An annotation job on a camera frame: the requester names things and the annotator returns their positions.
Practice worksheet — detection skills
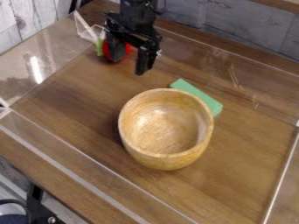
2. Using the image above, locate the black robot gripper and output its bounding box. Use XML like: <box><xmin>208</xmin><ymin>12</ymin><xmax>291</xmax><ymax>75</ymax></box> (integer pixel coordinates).
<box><xmin>104</xmin><ymin>0</ymin><xmax>162</xmax><ymax>75</ymax></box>

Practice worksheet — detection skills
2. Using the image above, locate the red felt fruit ball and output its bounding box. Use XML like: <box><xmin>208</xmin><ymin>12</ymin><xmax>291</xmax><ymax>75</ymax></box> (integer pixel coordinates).
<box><xmin>94</xmin><ymin>38</ymin><xmax>132</xmax><ymax>63</ymax></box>

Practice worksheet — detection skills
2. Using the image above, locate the green rectangular block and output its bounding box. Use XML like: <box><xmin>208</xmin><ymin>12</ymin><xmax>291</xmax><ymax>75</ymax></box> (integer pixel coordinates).
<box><xmin>169</xmin><ymin>79</ymin><xmax>222</xmax><ymax>117</ymax></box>

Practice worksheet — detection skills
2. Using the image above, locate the round wooden bowl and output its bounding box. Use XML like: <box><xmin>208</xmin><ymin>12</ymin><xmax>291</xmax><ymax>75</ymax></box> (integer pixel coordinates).
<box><xmin>117</xmin><ymin>88</ymin><xmax>213</xmax><ymax>171</ymax></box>

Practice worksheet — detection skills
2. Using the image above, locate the black table clamp stand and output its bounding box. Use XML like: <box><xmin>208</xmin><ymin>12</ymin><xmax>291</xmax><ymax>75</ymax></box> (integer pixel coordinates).
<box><xmin>26</xmin><ymin>184</ymin><xmax>66</xmax><ymax>224</ymax></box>

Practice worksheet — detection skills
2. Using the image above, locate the clear acrylic tray enclosure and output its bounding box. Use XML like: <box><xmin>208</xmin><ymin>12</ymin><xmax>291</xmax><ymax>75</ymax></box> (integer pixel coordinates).
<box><xmin>0</xmin><ymin>18</ymin><xmax>299</xmax><ymax>224</ymax></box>

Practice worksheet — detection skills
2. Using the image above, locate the black cable loop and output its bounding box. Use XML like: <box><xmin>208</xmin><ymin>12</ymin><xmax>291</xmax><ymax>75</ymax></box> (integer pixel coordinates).
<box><xmin>0</xmin><ymin>199</ymin><xmax>33</xmax><ymax>224</ymax></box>

